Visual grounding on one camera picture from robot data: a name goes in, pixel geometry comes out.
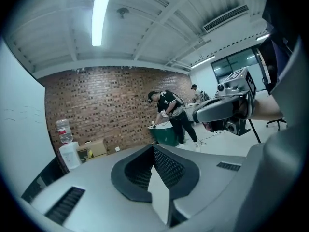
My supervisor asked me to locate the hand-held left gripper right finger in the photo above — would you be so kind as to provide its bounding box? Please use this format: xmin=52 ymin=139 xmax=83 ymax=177
xmin=153 ymin=144 xmax=249 ymax=229

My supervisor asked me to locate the dark glass door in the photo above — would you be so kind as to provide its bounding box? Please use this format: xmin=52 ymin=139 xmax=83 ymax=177
xmin=211 ymin=46 xmax=269 ymax=92

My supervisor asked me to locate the person's dark shirt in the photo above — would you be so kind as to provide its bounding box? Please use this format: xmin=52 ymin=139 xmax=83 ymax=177
xmin=261 ymin=0 xmax=303 ymax=82

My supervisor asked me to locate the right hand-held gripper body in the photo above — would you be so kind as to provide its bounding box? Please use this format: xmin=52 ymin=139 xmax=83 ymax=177
xmin=215 ymin=67 xmax=257 ymax=137

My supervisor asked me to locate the person's right forearm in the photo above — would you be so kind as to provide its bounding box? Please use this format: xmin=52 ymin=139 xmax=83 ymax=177
xmin=248 ymin=97 xmax=285 ymax=121

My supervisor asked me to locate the clear water bottle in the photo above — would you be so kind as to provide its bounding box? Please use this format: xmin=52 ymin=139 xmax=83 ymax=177
xmin=56 ymin=118 xmax=74 ymax=145

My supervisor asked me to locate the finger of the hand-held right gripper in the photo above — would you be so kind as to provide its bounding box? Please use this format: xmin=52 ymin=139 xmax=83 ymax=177
xmin=192 ymin=96 xmax=242 ymax=124

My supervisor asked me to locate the ceiling air vent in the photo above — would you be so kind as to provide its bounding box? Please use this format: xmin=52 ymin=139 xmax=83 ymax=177
xmin=202 ymin=4 xmax=250 ymax=33

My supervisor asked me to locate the black office chair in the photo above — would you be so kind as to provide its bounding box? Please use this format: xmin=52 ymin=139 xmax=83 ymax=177
xmin=266 ymin=118 xmax=288 ymax=132

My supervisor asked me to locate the white water dispenser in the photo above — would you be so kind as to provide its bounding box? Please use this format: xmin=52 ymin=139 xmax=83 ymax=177
xmin=58 ymin=141 xmax=82 ymax=172

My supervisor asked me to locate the plain brown cardboard box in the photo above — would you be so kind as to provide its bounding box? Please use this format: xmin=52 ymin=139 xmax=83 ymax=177
xmin=76 ymin=138 xmax=108 ymax=164

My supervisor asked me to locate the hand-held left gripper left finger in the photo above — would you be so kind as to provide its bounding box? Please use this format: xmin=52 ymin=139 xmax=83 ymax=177
xmin=30 ymin=143 xmax=168 ymax=232

